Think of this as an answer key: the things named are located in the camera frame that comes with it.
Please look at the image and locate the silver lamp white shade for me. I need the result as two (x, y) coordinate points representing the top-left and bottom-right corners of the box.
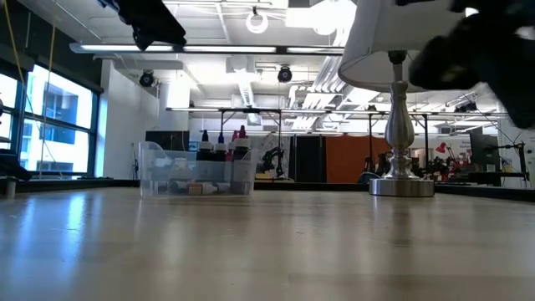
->
(337, 0), (465, 198)

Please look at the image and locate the white ring light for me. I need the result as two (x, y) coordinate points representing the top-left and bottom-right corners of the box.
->
(245, 8), (270, 35)

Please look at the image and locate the black background table frame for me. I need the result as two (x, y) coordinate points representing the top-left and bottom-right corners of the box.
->
(218, 107), (283, 166)

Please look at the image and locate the red desk lamp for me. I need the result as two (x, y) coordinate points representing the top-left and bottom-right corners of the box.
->
(434, 141), (448, 168)

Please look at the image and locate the dark monitor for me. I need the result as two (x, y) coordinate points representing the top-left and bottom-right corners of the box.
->
(469, 127), (502, 172)

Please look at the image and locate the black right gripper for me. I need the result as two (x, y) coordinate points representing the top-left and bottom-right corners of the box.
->
(409, 3), (535, 129)

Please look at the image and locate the orange curtain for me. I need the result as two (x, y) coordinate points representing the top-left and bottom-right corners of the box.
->
(324, 134), (393, 184)

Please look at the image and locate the black diagonal frame brace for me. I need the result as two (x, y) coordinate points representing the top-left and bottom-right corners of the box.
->
(0, 149), (33, 183)

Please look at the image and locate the black screen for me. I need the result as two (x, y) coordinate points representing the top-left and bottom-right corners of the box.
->
(145, 130), (191, 152)

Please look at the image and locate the clear plastic bin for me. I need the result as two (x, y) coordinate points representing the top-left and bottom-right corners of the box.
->
(139, 140), (257, 198)

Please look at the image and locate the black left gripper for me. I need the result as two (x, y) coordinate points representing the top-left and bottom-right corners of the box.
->
(98, 0), (187, 52)

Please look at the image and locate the black panel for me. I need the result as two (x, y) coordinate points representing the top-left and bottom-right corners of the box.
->
(293, 135), (327, 183)

